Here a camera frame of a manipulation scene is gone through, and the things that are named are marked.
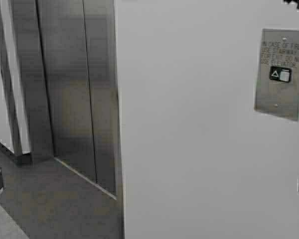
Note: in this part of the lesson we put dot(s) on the steel elevator door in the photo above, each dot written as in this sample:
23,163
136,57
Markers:
67,62

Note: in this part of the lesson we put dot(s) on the elevator call button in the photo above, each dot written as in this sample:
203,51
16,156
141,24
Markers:
280,74

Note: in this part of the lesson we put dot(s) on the steel call button plate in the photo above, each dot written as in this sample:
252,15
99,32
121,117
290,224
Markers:
279,47

